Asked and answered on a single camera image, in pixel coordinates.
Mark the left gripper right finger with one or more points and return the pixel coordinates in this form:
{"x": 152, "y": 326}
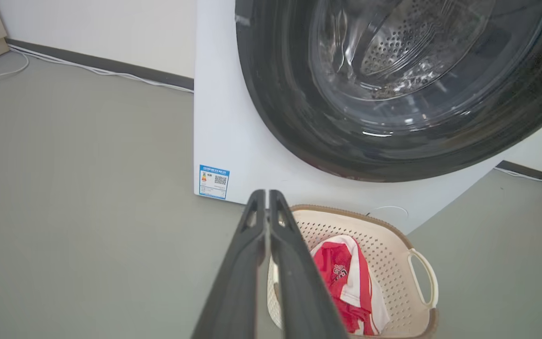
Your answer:
{"x": 294, "y": 282}

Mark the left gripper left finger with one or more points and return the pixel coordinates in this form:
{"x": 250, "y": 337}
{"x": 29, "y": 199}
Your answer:
{"x": 238, "y": 282}

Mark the beige perforated laundry basket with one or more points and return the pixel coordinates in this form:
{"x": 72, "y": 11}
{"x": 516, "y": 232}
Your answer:
{"x": 393, "y": 263}

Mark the red and white garment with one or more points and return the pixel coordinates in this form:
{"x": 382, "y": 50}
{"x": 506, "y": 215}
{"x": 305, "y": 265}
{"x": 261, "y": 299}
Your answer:
{"x": 341, "y": 273}

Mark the blue energy label sticker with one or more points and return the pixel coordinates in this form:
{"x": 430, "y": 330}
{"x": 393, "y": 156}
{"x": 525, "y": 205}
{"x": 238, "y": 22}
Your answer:
{"x": 214, "y": 181}

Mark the white front-load washing machine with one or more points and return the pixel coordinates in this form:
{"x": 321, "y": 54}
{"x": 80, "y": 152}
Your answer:
{"x": 224, "y": 117}

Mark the black round washer door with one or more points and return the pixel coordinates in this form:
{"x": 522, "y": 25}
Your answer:
{"x": 275, "y": 94}

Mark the steel washer drum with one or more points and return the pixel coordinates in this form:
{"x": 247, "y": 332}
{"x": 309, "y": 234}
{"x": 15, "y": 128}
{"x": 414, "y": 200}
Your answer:
{"x": 407, "y": 47}

